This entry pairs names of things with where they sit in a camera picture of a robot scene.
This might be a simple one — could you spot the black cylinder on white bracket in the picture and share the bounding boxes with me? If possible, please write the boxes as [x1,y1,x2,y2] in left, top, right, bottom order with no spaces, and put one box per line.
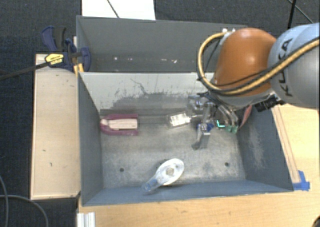
[254,95,286,113]

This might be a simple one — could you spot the purple U-shaped object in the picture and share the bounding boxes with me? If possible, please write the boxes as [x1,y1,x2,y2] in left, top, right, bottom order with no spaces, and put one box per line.
[99,113,140,137]

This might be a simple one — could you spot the clear plastic bottle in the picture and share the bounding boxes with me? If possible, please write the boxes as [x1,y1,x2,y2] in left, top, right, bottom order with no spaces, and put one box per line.
[165,111,193,129]

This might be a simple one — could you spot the grey metal bin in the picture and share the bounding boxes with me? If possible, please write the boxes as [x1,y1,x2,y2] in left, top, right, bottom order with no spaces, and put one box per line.
[75,15,295,207]

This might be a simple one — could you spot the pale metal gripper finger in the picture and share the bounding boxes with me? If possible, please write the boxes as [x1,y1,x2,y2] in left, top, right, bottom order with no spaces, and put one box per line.
[199,123,215,150]
[191,123,204,151]

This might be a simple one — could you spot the pale wood board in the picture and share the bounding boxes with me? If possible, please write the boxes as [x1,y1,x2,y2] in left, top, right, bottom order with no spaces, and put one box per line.
[29,53,81,201]

